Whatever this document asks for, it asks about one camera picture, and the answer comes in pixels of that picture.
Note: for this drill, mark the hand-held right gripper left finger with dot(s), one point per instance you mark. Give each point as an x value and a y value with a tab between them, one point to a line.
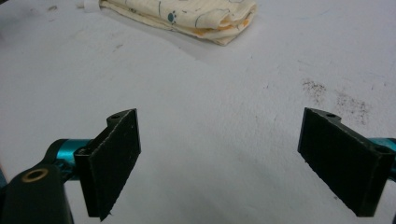
113	161

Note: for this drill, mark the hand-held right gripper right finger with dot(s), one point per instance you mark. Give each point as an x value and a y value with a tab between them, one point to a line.
342	161

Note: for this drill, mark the cream printed towel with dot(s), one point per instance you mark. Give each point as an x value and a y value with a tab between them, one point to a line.
193	18

